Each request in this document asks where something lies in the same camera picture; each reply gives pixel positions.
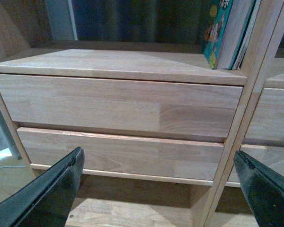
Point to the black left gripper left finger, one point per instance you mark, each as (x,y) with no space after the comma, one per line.
(47,200)

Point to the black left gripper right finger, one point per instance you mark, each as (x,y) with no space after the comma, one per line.
(263,189)

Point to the right wooden shelf unit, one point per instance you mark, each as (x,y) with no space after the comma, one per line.
(222,204)

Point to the wooden shelf unit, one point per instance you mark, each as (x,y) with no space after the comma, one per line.
(126,63)
(222,204)

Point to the left wooden shelf unit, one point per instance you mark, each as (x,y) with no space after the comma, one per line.
(126,63)

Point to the lower right wooden drawer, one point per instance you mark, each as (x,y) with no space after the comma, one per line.
(273,157)

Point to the wooden drawer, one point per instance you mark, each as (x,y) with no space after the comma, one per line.
(156,109)
(267,122)
(273,157)
(177,161)

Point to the upper right wooden drawer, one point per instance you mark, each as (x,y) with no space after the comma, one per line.
(267,122)

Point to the lower left wooden drawer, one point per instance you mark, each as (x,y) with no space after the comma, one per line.
(177,161)

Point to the upper left wooden drawer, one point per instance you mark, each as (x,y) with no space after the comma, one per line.
(156,109)

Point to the thick teal cover book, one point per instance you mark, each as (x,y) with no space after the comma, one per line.
(226,27)

